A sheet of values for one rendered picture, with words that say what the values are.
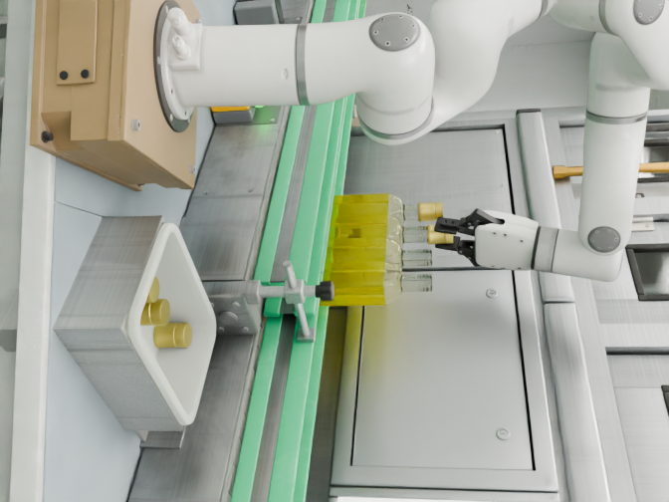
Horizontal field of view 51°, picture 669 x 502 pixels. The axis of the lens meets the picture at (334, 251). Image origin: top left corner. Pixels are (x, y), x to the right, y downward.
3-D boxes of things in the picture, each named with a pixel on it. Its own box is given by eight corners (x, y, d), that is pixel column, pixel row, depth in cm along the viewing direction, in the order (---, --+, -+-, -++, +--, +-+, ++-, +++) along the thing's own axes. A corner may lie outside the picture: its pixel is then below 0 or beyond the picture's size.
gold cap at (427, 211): (419, 208, 129) (443, 207, 129) (419, 225, 128) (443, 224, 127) (418, 198, 126) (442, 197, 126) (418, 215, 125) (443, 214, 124)
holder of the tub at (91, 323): (138, 450, 94) (193, 451, 93) (52, 329, 74) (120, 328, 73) (170, 346, 106) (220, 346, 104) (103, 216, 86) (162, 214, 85)
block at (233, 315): (213, 339, 105) (258, 339, 104) (196, 299, 99) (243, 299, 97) (218, 320, 108) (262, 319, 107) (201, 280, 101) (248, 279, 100)
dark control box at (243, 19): (240, 44, 146) (280, 41, 145) (231, 9, 140) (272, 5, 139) (247, 24, 151) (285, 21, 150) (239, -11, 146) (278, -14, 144)
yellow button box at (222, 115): (213, 125, 127) (252, 123, 126) (202, 90, 122) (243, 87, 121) (220, 102, 132) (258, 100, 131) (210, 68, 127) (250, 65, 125)
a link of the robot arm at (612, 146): (587, 101, 107) (578, 223, 117) (581, 126, 97) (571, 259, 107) (647, 101, 104) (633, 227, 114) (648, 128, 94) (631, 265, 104)
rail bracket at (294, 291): (261, 345, 106) (341, 345, 104) (234, 272, 94) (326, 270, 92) (264, 329, 108) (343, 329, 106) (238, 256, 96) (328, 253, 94)
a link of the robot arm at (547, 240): (555, 255, 122) (539, 252, 123) (559, 219, 116) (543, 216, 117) (549, 287, 118) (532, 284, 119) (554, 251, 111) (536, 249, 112)
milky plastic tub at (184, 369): (127, 432, 90) (192, 433, 89) (55, 329, 74) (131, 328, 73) (162, 324, 102) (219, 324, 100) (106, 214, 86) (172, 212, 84)
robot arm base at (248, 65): (143, 75, 75) (287, 73, 73) (154, -26, 78) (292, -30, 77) (185, 136, 89) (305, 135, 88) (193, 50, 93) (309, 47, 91)
